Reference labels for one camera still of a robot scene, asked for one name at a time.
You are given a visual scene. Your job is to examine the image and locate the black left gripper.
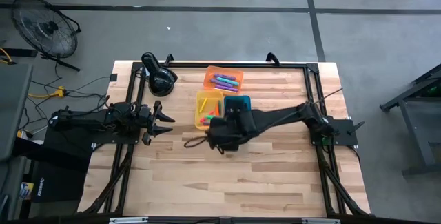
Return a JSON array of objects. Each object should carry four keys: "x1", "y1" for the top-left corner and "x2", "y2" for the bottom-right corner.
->
[{"x1": 136, "y1": 100, "x2": 176, "y2": 146}]

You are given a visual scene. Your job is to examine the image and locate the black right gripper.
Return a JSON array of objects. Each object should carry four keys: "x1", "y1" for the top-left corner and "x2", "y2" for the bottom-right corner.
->
[{"x1": 206, "y1": 96, "x2": 258, "y2": 152}]

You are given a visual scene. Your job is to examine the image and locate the purple fat highlighter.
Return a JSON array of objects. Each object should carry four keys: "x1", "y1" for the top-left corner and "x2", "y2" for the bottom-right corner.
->
[{"x1": 214, "y1": 85, "x2": 240, "y2": 93}]

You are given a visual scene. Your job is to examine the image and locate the teal fat highlighter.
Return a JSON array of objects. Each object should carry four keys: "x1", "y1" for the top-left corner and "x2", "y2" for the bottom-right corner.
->
[{"x1": 216, "y1": 77, "x2": 240, "y2": 87}]

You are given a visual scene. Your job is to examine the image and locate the teal plastic bin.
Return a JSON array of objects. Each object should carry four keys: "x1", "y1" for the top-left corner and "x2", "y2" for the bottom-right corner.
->
[{"x1": 223, "y1": 94, "x2": 252, "y2": 114}]

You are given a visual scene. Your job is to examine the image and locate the yellow translucent plastic bin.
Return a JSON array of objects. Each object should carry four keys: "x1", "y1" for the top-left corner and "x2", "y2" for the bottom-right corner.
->
[{"x1": 194, "y1": 90, "x2": 225, "y2": 131}]

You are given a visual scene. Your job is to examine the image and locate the black desk lamp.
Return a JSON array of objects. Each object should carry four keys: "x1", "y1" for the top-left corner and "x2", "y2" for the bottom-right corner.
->
[{"x1": 141, "y1": 52, "x2": 179, "y2": 98}]

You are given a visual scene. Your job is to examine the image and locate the orange plastic bin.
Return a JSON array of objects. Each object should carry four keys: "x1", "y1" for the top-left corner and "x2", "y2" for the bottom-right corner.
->
[{"x1": 202, "y1": 65, "x2": 245, "y2": 94}]

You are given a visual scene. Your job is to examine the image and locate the black bag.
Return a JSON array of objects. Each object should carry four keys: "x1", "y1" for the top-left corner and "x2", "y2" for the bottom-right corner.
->
[{"x1": 31, "y1": 123, "x2": 97, "y2": 203}]

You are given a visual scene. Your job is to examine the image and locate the grey desk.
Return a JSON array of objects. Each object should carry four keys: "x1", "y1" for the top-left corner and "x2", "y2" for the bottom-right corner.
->
[{"x1": 0, "y1": 62, "x2": 34, "y2": 163}]

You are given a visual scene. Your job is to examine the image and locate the small yellow blue box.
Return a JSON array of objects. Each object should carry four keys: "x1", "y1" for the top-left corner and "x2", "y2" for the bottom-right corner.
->
[{"x1": 19, "y1": 181, "x2": 34, "y2": 200}]

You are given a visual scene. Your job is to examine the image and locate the black floor fan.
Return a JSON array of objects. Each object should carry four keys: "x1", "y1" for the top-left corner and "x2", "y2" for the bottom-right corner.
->
[{"x1": 10, "y1": 0, "x2": 82, "y2": 72}]

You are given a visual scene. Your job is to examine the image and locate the dark grey metal cart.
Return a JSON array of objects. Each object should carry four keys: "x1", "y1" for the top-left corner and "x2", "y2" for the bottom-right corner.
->
[{"x1": 378, "y1": 63, "x2": 441, "y2": 179}]

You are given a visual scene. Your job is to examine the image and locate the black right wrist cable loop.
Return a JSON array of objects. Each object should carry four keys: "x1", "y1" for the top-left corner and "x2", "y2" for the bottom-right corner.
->
[{"x1": 183, "y1": 134, "x2": 212, "y2": 149}]

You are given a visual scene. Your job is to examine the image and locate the silver metal bracket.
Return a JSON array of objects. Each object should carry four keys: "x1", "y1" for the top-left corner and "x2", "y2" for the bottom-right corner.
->
[
  {"x1": 301, "y1": 218, "x2": 342, "y2": 224},
  {"x1": 108, "y1": 216, "x2": 150, "y2": 224}
]

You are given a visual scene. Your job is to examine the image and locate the yellow extension cord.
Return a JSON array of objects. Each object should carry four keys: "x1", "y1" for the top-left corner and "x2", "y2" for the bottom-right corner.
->
[{"x1": 26, "y1": 85, "x2": 67, "y2": 99}]

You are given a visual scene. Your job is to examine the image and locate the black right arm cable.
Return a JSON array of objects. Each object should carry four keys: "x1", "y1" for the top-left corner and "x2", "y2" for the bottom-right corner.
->
[{"x1": 309, "y1": 86, "x2": 345, "y2": 114}]

